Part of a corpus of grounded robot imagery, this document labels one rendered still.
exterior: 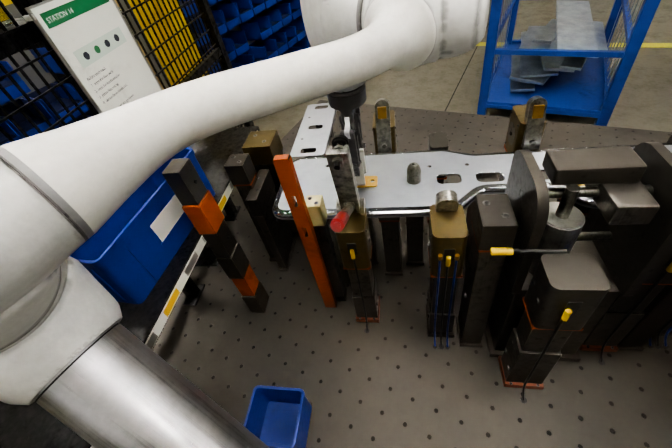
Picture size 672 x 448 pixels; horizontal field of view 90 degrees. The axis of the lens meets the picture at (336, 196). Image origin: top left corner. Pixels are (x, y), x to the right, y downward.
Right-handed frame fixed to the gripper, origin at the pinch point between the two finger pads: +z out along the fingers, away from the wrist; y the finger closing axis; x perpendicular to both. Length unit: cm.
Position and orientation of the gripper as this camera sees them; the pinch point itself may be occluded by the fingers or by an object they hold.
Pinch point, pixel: (358, 167)
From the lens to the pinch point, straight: 77.9
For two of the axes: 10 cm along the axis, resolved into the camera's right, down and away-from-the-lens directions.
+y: 1.2, -6.9, 7.2
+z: 1.6, 7.3, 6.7
